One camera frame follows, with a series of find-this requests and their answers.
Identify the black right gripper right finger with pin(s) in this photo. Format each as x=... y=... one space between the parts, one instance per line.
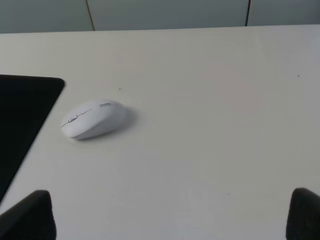
x=303 y=221

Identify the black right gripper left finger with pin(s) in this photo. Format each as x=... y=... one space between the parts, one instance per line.
x=30 y=219

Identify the white computer mouse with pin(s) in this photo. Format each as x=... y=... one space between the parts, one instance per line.
x=93 y=118

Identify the black mouse pad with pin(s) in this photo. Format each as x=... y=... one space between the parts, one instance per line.
x=25 y=103

